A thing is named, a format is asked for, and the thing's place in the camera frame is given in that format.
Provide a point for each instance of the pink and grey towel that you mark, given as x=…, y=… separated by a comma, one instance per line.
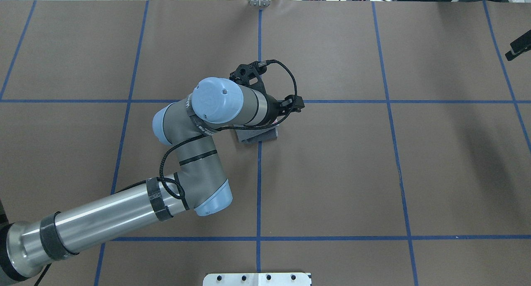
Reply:
x=255, y=136

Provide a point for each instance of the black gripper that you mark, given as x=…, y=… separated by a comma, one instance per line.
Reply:
x=272, y=107

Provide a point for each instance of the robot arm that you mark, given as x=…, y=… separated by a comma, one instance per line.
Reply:
x=190, y=177

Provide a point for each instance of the white mounting plate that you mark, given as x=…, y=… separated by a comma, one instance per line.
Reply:
x=258, y=279

